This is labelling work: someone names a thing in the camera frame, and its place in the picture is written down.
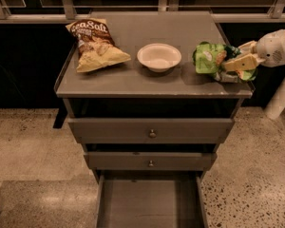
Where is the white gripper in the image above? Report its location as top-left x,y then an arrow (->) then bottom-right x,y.
222,29 -> 285,72

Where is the green rice chip bag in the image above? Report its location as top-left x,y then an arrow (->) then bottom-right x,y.
192,42 -> 257,83

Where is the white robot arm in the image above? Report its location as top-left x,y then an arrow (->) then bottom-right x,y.
222,29 -> 285,71

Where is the grey drawer cabinet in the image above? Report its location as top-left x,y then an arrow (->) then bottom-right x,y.
55,11 -> 253,178

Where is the brass top drawer knob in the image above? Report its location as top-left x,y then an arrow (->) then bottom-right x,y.
149,129 -> 157,139

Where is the sea salt chip bag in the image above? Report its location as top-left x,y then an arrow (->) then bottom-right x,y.
66,18 -> 131,73

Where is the grey top drawer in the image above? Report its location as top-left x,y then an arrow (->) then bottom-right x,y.
68,118 -> 235,144

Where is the grey drawer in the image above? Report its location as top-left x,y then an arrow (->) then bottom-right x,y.
68,118 -> 235,144
84,152 -> 217,171
95,173 -> 209,228

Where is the grey middle drawer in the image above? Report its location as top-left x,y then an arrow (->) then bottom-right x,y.
84,152 -> 217,171

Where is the grey bottom drawer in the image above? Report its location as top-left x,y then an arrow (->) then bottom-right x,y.
95,173 -> 209,228

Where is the metal window railing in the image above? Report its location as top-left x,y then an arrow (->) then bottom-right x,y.
0,0 -> 285,25

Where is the white pillar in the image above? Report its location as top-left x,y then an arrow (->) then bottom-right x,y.
264,77 -> 285,120

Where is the white bowl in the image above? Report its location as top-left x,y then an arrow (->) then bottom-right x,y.
137,43 -> 181,72

